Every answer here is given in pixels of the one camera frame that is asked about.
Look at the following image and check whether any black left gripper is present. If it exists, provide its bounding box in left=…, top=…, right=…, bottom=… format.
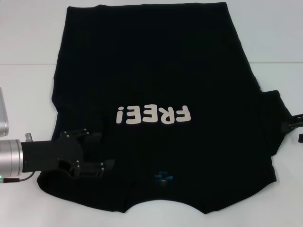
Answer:
left=21, top=128, right=116, bottom=178

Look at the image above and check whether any black T-shirt with FREE print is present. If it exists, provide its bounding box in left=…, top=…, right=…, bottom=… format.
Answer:
left=36, top=2, right=294, bottom=208

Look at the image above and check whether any dark red left arm cable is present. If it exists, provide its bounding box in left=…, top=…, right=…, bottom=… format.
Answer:
left=0, top=171, right=36, bottom=184

